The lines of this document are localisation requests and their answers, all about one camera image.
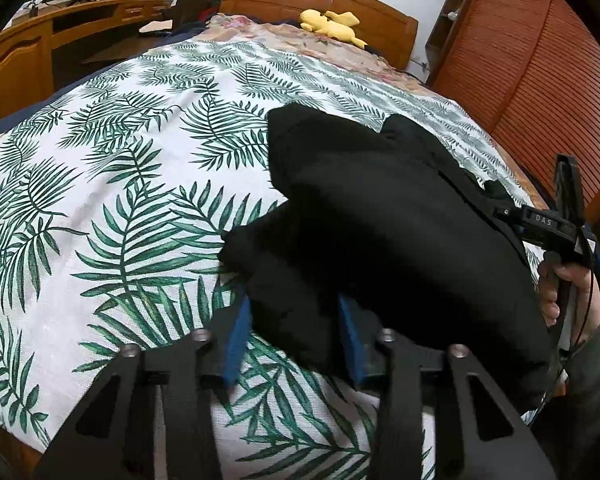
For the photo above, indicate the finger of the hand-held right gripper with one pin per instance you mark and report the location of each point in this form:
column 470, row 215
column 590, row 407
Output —
column 507, row 212

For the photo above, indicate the person's right hand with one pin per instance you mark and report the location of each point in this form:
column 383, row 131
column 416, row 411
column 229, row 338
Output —
column 582, row 295

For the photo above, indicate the black coat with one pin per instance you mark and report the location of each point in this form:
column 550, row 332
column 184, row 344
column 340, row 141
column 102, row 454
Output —
column 380, row 235

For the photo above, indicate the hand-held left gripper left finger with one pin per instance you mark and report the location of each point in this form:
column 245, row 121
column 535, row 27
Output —
column 237, row 340

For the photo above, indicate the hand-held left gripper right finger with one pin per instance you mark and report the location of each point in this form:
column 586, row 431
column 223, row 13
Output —
column 352, row 345

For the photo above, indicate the wooden louvered wardrobe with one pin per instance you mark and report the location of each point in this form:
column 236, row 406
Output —
column 545, row 60

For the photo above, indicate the yellow plush toy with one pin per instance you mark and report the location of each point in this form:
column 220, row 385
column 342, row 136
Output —
column 330, row 22

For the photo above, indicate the dark blue bed sheet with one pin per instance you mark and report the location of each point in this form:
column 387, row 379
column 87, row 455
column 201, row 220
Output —
column 25, row 112

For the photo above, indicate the wooden corner shelf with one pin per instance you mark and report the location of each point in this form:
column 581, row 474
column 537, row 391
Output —
column 452, row 5

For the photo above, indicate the leaf print blanket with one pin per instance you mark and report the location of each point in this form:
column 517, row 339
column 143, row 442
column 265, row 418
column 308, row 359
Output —
column 130, row 200

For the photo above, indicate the person's right forearm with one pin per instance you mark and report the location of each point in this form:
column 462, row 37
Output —
column 595, row 390

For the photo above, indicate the floral quilt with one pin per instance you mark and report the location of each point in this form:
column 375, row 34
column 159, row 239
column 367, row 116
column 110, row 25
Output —
column 290, row 42

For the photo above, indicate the wooden desk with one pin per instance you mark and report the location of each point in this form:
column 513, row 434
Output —
column 35, row 45

